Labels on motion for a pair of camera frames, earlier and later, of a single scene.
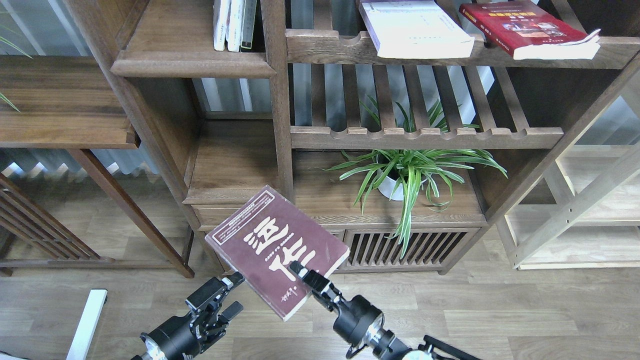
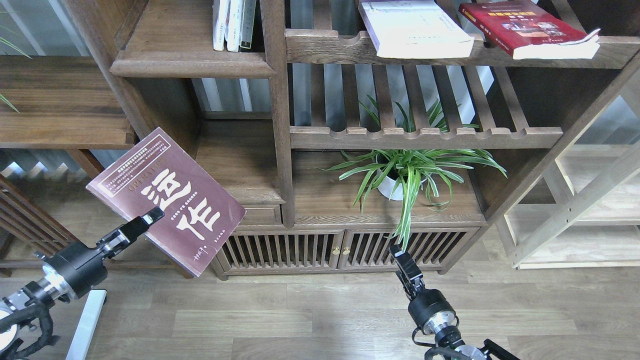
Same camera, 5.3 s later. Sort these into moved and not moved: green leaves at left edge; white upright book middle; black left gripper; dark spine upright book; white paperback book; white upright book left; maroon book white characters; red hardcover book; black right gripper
Moved: black right gripper; black left gripper; maroon book white characters
Not moved: green leaves at left edge; white upright book left; dark spine upright book; red hardcover book; white upright book middle; white paperback book
